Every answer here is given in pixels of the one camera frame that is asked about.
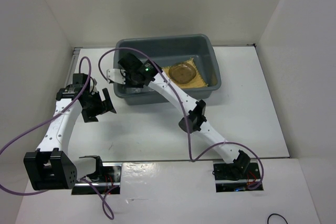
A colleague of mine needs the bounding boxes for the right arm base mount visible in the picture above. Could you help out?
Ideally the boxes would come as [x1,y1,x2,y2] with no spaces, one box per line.
[212,161,263,193]

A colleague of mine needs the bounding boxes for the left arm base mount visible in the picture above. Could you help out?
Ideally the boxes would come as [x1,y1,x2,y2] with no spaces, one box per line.
[71,162,122,196]

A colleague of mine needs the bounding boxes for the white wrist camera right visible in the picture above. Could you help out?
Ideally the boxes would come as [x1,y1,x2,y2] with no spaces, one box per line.
[106,69,126,85]

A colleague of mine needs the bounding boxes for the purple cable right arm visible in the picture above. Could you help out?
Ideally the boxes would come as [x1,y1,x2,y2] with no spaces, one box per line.
[98,47,265,191]

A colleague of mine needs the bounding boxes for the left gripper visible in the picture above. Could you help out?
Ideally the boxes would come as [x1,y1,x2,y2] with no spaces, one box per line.
[81,88,116,123]

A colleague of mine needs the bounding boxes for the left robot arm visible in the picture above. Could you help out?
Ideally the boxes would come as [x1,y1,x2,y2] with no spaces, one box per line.
[24,73,116,191]

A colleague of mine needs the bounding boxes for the bamboo mat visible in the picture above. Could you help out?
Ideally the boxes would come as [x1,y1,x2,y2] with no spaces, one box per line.
[162,58,208,89]

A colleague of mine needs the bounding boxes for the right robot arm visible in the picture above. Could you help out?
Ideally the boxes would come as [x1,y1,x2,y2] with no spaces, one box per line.
[118,53,250,180]

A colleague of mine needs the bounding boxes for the clear plate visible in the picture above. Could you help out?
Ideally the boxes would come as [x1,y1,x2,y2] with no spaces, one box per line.
[167,61,197,83]
[169,61,196,82]

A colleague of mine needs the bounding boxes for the grey plastic bin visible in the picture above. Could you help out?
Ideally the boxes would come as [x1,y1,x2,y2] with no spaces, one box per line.
[113,34,222,105]

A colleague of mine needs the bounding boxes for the black cable loop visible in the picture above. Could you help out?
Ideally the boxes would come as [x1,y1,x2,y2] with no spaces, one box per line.
[267,213,288,224]

